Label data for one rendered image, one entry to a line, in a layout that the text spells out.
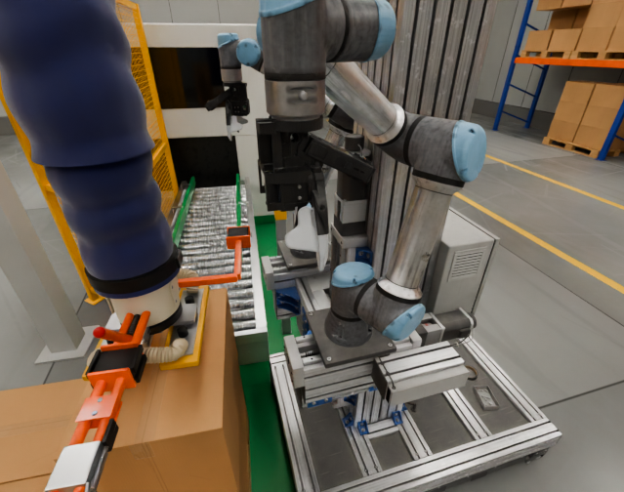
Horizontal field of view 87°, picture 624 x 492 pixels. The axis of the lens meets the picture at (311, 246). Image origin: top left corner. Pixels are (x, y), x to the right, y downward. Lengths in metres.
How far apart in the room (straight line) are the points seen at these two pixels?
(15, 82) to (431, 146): 0.78
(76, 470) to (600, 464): 2.27
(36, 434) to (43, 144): 1.21
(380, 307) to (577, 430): 1.83
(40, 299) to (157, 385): 1.60
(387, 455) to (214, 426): 0.99
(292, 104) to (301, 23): 0.08
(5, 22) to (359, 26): 0.56
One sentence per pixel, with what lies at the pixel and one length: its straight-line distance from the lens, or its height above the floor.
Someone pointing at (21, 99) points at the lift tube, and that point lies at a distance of 0.81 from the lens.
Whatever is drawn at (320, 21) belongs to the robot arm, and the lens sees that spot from 0.43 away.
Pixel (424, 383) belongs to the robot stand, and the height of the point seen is 0.95.
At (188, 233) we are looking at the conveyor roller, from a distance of 2.75.
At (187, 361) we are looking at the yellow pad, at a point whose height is 1.07.
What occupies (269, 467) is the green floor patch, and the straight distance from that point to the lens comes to 1.99.
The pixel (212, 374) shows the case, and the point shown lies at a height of 0.94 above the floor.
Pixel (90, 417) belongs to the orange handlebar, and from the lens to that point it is 0.82.
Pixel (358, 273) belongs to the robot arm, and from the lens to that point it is 0.91.
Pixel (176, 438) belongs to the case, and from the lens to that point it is 1.04.
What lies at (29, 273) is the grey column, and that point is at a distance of 2.54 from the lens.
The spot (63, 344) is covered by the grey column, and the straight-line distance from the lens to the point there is 2.86.
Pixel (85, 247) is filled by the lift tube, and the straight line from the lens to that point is 0.94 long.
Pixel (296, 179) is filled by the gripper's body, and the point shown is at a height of 1.65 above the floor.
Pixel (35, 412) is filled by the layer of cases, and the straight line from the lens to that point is 1.85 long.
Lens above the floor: 1.80
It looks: 31 degrees down
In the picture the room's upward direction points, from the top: straight up
